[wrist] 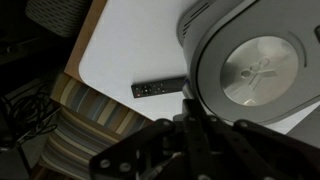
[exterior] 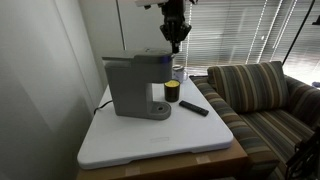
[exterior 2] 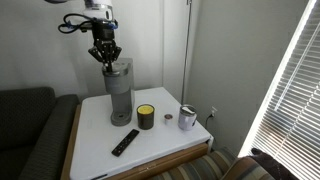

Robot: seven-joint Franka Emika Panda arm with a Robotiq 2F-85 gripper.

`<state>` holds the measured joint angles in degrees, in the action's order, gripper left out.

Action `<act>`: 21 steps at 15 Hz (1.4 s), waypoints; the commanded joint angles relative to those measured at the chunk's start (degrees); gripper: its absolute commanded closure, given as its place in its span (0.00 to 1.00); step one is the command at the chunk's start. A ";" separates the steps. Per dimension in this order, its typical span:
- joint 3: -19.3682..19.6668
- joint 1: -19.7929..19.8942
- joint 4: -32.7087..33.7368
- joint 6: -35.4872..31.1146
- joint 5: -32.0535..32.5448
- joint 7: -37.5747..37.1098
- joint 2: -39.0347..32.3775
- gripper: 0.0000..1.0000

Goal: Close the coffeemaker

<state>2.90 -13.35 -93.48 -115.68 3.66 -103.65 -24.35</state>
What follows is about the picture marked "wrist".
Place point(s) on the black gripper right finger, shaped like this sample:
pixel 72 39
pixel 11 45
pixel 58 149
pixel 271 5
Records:
pixel 253 153

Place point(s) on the black metal stand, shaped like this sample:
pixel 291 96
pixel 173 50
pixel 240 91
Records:
pixel 13 163

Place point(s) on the dark gray textured sofa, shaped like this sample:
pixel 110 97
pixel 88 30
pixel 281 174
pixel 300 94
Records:
pixel 56 16

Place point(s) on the gray coffeemaker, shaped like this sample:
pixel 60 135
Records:
pixel 260 70

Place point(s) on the white plastic board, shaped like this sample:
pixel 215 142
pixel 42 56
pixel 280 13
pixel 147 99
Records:
pixel 140 43

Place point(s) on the striped fabric sofa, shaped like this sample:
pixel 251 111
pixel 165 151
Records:
pixel 86 126

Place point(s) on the black remote control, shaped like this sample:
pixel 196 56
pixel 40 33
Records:
pixel 156 87

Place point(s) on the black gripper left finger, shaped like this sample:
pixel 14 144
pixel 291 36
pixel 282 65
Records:
pixel 143 150

